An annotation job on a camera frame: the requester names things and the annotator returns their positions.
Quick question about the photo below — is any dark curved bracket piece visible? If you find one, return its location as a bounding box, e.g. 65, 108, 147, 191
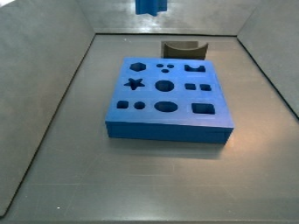
161, 41, 209, 60

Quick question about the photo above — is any blue shape sorter block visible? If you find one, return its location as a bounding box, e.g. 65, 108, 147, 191
105, 57, 233, 144

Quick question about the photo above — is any blue star object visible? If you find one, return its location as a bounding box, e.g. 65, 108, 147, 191
135, 0, 167, 17

